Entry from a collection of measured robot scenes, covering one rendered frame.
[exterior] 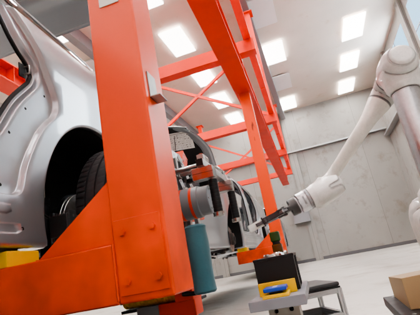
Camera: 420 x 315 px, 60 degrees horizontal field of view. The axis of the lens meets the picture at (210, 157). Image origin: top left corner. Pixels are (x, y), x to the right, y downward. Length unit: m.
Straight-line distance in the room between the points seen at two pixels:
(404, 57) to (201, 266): 1.09
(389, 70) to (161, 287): 1.15
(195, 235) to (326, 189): 0.57
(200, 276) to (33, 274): 0.58
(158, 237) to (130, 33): 0.64
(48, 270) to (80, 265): 0.10
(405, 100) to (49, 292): 1.38
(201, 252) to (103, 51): 0.80
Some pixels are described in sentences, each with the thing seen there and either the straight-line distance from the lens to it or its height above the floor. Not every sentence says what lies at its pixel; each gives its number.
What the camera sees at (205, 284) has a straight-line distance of 1.45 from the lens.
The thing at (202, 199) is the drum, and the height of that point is 0.85.
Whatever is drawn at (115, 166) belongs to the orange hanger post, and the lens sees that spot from 1.09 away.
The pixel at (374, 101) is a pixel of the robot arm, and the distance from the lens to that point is 1.75.
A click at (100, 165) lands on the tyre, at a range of 1.56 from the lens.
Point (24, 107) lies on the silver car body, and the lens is 1.56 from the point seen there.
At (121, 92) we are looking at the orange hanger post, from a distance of 1.16.
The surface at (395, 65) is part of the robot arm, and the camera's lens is 1.58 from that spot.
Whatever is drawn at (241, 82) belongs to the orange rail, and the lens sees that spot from 5.37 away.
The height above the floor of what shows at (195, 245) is 0.66.
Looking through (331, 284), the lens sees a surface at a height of 0.33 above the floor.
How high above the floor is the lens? 0.57
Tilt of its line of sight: 16 degrees up
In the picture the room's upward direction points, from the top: 11 degrees counter-clockwise
